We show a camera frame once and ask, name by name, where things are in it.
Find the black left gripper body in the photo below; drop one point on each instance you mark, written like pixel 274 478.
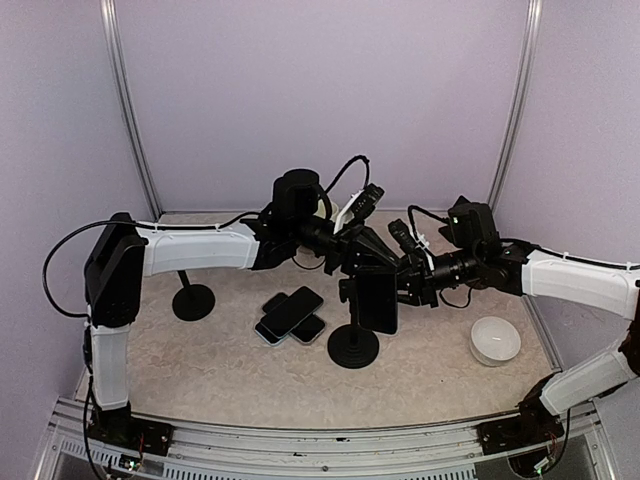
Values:
pixel 300 224

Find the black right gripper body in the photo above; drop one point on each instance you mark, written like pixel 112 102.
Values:
pixel 469 257

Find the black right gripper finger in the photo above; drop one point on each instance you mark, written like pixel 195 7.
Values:
pixel 415 296
pixel 411 266

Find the tall black clamp phone stand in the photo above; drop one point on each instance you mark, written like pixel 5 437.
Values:
pixel 351 346

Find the black folding phone stand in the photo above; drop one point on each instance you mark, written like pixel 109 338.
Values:
pixel 458 228

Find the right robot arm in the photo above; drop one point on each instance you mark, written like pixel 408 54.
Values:
pixel 447 383

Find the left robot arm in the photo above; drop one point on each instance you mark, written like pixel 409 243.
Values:
pixel 131 258

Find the black phone crossing stack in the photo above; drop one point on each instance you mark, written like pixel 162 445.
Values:
pixel 285 312

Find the light blue bottom phone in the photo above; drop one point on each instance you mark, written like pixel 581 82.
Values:
pixel 268 337

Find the short black phone stand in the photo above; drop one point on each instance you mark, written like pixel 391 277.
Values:
pixel 192 302

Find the white ceramic mug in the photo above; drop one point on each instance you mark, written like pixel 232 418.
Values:
pixel 321 211

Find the white bowl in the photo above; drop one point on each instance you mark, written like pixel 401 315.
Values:
pixel 494 341

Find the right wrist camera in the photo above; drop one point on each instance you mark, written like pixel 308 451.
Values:
pixel 401 233

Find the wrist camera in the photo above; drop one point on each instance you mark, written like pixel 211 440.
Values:
pixel 401 233
pixel 359 207

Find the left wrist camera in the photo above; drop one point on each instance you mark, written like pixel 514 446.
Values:
pixel 359 207

